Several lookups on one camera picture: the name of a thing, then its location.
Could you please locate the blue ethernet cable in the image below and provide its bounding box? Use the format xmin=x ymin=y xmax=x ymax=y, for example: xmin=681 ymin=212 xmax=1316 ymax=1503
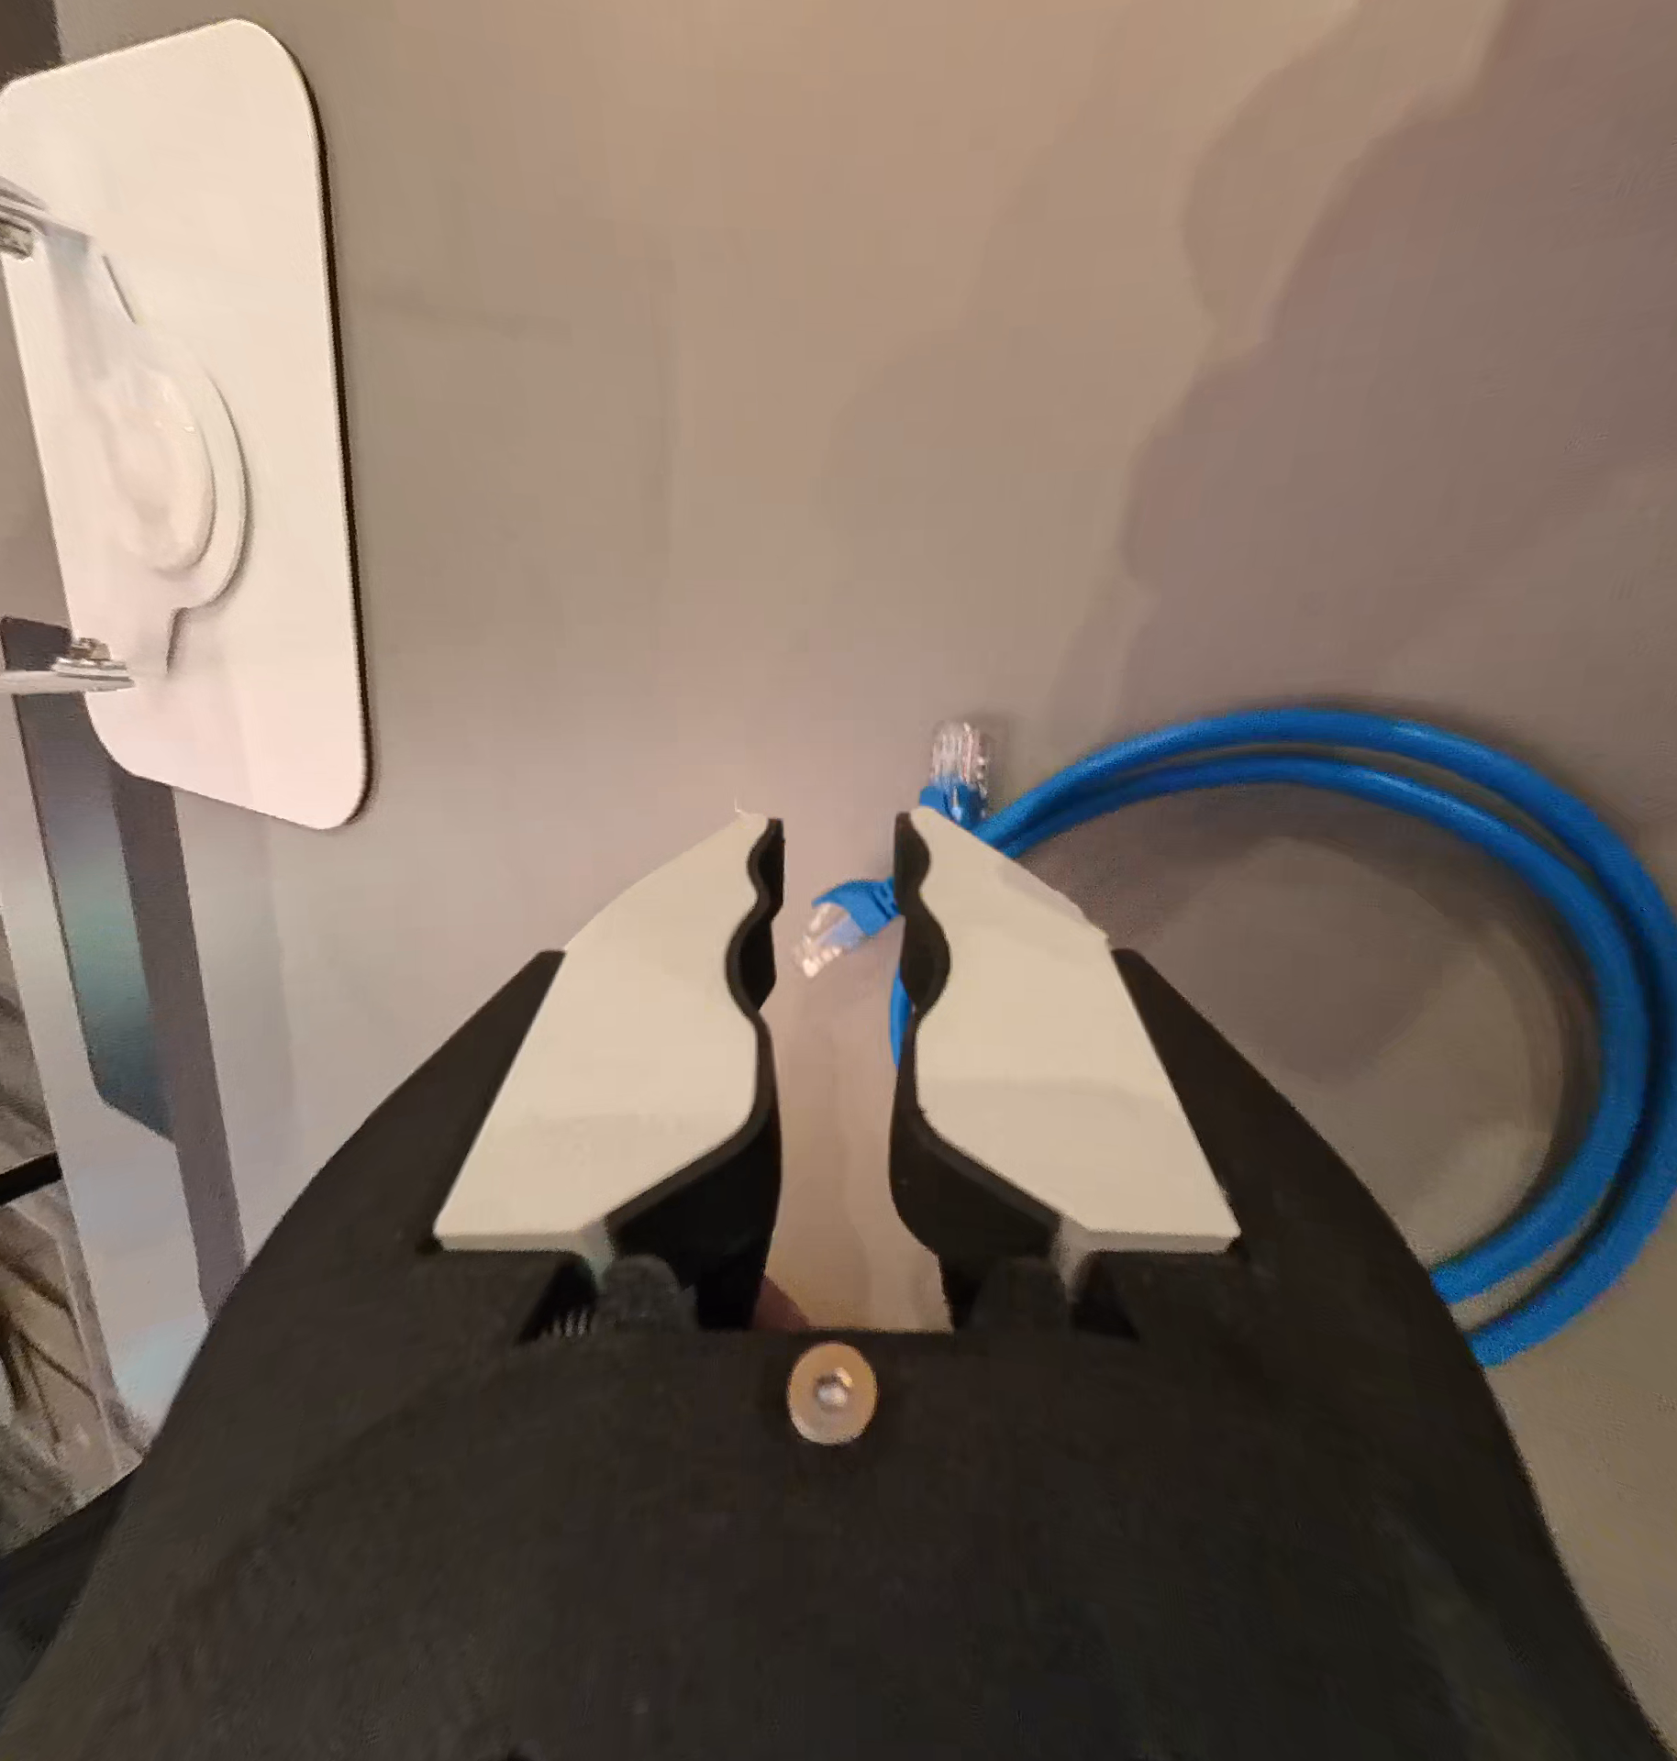
xmin=797 ymin=707 xmax=1677 ymax=1369

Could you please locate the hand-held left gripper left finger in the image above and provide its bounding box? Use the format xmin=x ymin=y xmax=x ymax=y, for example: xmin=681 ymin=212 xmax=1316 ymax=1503
xmin=432 ymin=811 xmax=783 ymax=1332

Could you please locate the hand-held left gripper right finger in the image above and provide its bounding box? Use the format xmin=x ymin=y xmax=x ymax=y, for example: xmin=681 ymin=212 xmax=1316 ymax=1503
xmin=890 ymin=805 xmax=1242 ymax=1332

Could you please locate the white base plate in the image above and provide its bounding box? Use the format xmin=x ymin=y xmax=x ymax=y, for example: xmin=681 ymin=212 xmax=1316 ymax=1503
xmin=0 ymin=19 xmax=371 ymax=833

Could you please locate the clear plastic holder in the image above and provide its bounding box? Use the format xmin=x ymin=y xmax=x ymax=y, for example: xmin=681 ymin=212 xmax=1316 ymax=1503
xmin=0 ymin=151 xmax=255 ymax=691

